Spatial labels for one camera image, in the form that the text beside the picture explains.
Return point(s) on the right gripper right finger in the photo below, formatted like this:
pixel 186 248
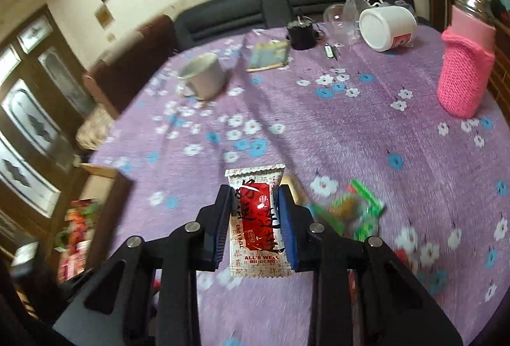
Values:
pixel 395 308

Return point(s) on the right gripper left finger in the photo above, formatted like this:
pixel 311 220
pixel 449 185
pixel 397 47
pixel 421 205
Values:
pixel 146 292

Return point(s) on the cardboard tray box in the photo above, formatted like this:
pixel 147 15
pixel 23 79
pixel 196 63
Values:
pixel 112 189

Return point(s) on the green striped candy wrapper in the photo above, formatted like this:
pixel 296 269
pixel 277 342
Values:
pixel 354 214

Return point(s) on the cracker packet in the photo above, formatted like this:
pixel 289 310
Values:
pixel 297 192

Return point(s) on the patterned cushion seat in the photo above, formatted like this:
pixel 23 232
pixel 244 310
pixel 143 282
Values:
pixel 95 129

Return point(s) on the purple floral tablecloth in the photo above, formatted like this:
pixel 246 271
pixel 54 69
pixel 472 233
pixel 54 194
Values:
pixel 364 115

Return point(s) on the wooden glass panel doors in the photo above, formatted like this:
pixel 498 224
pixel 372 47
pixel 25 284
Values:
pixel 43 103

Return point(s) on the brown armchair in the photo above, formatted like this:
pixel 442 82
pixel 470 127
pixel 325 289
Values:
pixel 122 70

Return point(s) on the pink knit covered bottle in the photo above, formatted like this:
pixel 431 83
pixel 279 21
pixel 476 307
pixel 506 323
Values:
pixel 468 57

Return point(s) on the white ceramic mug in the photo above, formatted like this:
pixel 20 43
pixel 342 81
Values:
pixel 203 78

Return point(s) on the white plastic cup lying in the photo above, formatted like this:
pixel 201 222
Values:
pixel 386 28

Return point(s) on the green booklet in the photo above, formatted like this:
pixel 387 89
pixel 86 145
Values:
pixel 269 56

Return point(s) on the small black pot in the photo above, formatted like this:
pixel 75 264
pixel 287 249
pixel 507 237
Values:
pixel 301 34

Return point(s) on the clear glass cups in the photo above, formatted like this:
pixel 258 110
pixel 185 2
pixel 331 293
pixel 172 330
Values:
pixel 342 20

